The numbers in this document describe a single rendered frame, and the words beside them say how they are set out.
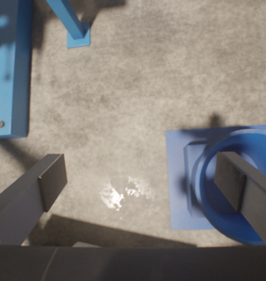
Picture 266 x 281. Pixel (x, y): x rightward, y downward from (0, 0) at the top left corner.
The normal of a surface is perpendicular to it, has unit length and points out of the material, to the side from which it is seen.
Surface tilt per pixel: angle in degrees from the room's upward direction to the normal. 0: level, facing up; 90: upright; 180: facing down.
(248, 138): 62
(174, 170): 0
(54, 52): 0
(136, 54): 0
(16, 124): 90
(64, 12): 90
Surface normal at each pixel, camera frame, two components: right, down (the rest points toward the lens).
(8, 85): -0.14, -0.12
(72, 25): 0.04, 0.99
